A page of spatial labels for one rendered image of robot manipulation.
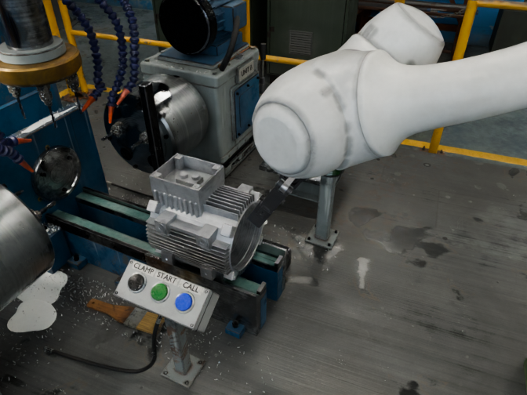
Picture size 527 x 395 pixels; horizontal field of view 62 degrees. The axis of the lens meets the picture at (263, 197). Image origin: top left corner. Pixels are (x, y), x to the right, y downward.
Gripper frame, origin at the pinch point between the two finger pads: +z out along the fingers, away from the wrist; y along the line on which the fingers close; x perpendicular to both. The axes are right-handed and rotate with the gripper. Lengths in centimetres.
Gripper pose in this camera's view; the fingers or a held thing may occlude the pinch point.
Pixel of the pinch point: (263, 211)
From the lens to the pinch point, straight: 79.5
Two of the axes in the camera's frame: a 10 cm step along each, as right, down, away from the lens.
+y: -4.4, 5.4, -7.2
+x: 7.8, 6.3, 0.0
